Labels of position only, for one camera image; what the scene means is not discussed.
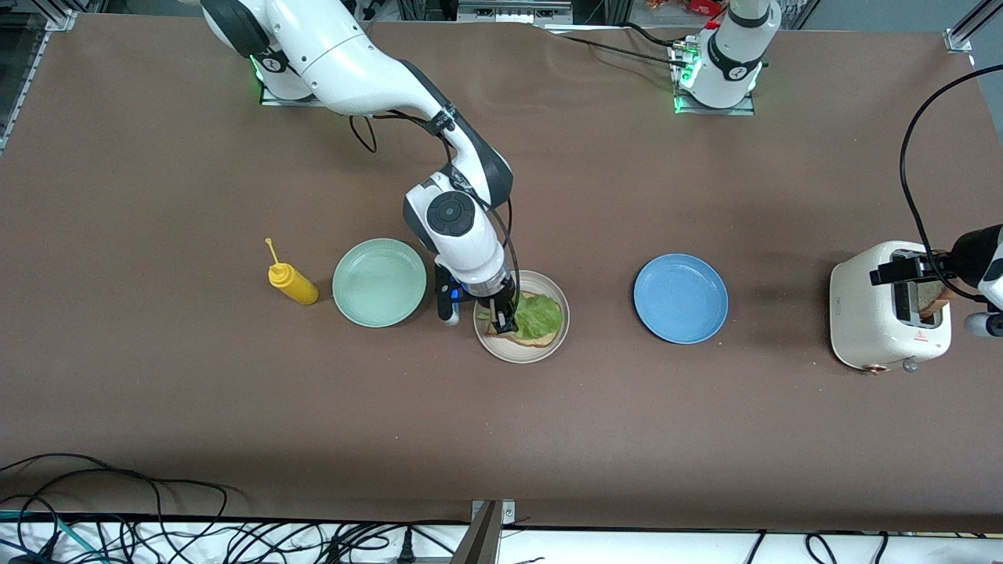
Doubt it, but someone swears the green lettuce leaf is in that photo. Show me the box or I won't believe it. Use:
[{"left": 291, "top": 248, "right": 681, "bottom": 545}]
[{"left": 480, "top": 291, "right": 564, "bottom": 341}]

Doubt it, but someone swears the brown bread slice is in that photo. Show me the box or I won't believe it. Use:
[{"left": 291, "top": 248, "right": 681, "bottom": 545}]
[
  {"left": 915, "top": 278, "right": 954, "bottom": 319},
  {"left": 484, "top": 291, "right": 562, "bottom": 348}
]

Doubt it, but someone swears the yellow squeeze bottle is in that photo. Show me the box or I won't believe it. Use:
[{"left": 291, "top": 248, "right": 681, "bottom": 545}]
[{"left": 264, "top": 238, "right": 320, "bottom": 306}]

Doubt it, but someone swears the beige plate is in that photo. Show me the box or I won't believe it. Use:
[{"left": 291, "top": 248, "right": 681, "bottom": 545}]
[{"left": 473, "top": 269, "right": 570, "bottom": 364}]

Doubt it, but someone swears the mint green plate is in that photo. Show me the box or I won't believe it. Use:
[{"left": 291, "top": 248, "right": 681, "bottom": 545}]
[{"left": 331, "top": 237, "right": 428, "bottom": 328}]

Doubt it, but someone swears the blue plate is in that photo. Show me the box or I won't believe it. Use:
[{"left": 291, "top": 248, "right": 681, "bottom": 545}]
[{"left": 633, "top": 252, "right": 730, "bottom": 345}]

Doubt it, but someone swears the white toaster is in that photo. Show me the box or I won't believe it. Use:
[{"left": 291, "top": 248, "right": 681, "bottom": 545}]
[{"left": 829, "top": 240, "right": 953, "bottom": 375}]

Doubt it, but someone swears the brown table mat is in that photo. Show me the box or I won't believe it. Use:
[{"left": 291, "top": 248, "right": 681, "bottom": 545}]
[{"left": 0, "top": 14, "right": 1003, "bottom": 533}]

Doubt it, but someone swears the grey device box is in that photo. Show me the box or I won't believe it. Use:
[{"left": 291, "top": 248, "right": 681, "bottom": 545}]
[{"left": 457, "top": 0, "right": 573, "bottom": 24}]

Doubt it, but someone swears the red orange object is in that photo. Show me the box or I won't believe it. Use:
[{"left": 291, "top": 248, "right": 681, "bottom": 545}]
[{"left": 646, "top": 0, "right": 726, "bottom": 18}]

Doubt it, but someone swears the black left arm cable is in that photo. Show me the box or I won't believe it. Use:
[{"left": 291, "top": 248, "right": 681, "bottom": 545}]
[{"left": 900, "top": 64, "right": 1003, "bottom": 303}]

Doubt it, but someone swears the aluminium post with bracket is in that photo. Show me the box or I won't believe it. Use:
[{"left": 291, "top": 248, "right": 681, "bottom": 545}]
[{"left": 451, "top": 500, "right": 516, "bottom": 564}]

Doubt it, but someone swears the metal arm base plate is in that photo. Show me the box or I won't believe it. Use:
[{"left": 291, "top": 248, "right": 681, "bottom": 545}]
[
  {"left": 259, "top": 31, "right": 347, "bottom": 107},
  {"left": 672, "top": 39, "right": 757, "bottom": 117}
]

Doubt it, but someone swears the long black base cable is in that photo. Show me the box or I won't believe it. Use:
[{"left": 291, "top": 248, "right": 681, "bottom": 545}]
[{"left": 541, "top": 23, "right": 690, "bottom": 67}]

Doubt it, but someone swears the short black base cable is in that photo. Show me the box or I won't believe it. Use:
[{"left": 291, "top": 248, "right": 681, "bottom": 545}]
[{"left": 623, "top": 22, "right": 683, "bottom": 49}]

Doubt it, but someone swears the black looping cable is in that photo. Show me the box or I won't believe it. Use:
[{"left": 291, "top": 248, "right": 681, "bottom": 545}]
[{"left": 0, "top": 453, "right": 230, "bottom": 522}]

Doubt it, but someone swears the teal cable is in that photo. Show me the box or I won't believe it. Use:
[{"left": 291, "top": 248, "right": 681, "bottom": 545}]
[{"left": 0, "top": 509, "right": 107, "bottom": 564}]

